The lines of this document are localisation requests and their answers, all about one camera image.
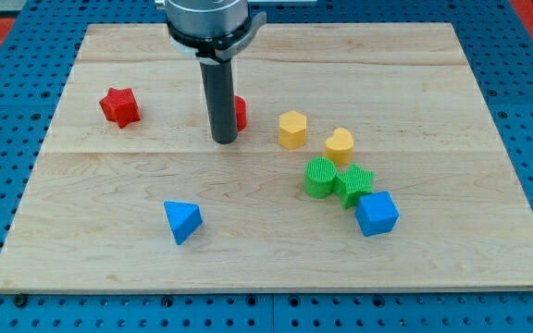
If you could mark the red cylinder block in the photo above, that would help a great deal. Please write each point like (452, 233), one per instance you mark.
(241, 113)

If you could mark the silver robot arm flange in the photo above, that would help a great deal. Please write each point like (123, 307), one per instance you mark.
(211, 31)

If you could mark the green star block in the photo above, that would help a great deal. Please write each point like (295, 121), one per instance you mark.
(351, 184)

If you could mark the red star block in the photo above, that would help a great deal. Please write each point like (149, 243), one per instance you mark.
(120, 106)

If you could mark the yellow hexagon block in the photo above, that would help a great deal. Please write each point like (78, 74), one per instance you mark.
(292, 130)

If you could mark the green cylinder block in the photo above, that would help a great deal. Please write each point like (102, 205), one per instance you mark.
(319, 176)

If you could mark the yellow heart block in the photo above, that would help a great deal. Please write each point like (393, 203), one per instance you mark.
(339, 147)

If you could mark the blue triangle block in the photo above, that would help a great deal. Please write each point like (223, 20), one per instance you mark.
(183, 219)

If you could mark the light wooden board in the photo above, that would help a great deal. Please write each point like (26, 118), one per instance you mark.
(92, 218)

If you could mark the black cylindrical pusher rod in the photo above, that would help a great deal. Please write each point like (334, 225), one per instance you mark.
(220, 101)

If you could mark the blue cube block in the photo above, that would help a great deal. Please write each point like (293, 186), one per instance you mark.
(376, 213)

